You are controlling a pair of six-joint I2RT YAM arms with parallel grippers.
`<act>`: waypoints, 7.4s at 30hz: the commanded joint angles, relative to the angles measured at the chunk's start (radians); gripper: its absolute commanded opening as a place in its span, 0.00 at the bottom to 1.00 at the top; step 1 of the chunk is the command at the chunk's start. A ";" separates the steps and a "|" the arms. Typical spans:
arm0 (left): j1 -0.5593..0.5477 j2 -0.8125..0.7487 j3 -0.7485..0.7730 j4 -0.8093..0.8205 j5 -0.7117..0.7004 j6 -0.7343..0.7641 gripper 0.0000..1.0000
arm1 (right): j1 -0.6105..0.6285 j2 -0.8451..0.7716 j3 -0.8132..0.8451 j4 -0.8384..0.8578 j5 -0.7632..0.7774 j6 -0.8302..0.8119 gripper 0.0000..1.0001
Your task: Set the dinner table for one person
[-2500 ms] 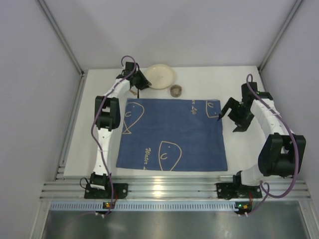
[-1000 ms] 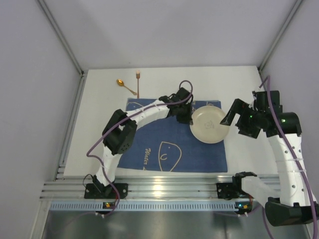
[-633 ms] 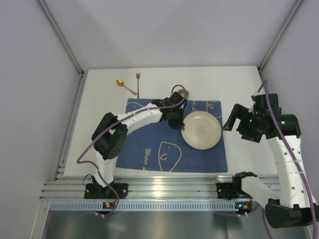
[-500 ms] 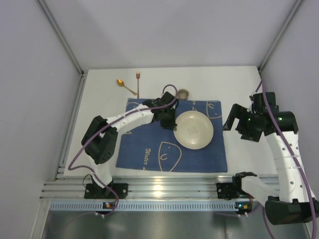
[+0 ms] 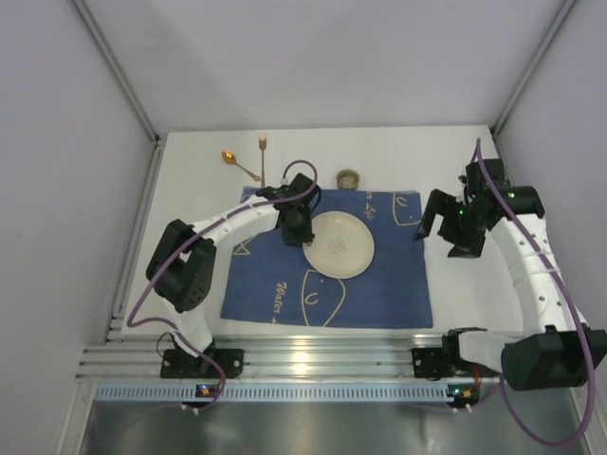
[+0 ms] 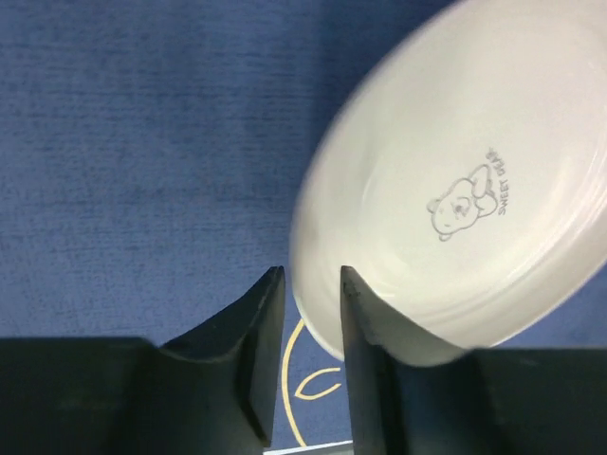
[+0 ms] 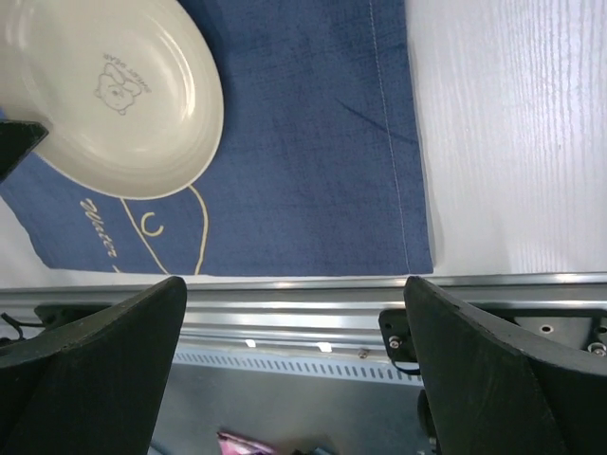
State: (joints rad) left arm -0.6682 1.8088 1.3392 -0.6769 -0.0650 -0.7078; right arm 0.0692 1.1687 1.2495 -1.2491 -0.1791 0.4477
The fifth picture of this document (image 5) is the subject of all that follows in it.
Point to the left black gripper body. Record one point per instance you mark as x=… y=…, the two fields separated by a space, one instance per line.
x=297 y=235

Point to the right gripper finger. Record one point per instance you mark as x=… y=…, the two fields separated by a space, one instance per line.
x=468 y=248
x=437 y=204

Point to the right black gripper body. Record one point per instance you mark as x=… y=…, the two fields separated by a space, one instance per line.
x=455 y=224

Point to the cream ceramic plate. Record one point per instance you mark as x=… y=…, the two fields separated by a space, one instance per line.
x=343 y=246

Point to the blue placemat cloth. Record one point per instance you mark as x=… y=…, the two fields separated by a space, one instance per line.
x=270 y=282

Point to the speckled ceramic cup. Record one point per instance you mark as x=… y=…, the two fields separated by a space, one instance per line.
x=347 y=179

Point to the copper fork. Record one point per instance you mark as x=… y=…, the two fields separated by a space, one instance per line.
x=262 y=143

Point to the copper spoon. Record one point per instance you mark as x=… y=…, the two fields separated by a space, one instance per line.
x=230 y=159

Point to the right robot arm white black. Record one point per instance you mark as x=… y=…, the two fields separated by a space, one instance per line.
x=556 y=348

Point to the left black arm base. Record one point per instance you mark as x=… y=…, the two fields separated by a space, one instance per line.
x=178 y=364

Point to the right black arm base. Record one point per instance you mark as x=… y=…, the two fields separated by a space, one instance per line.
x=434 y=363

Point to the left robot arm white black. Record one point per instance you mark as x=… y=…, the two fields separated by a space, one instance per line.
x=182 y=266

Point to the aluminium mounting rail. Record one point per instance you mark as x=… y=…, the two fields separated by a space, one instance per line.
x=272 y=357

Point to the right aluminium frame post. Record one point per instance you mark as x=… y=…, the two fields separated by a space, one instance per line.
x=549 y=37

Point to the aluminium frame post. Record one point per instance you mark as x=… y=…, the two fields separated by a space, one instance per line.
x=549 y=37
x=93 y=30

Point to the perforated cable duct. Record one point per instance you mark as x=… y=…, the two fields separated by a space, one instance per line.
x=286 y=392

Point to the left aluminium frame post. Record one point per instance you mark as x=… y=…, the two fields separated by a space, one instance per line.
x=93 y=30

